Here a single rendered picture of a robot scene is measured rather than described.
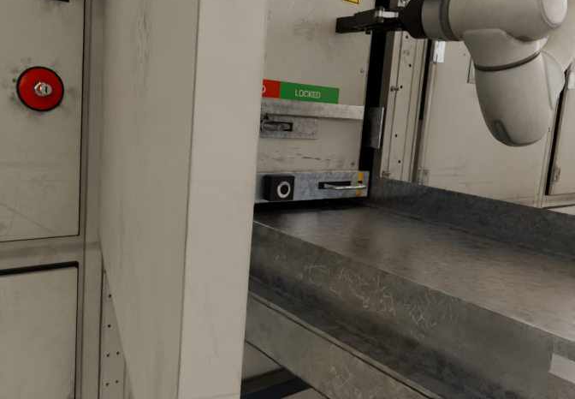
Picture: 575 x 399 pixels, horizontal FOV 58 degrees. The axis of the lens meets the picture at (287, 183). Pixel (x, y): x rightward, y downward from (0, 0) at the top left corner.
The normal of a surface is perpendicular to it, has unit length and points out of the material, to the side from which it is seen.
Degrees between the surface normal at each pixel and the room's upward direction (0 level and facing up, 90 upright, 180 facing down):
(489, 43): 128
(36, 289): 90
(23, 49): 90
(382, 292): 90
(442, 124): 90
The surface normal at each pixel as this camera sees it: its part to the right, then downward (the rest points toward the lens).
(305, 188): 0.62, 0.16
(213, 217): 0.38, 0.16
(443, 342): -0.78, 0.03
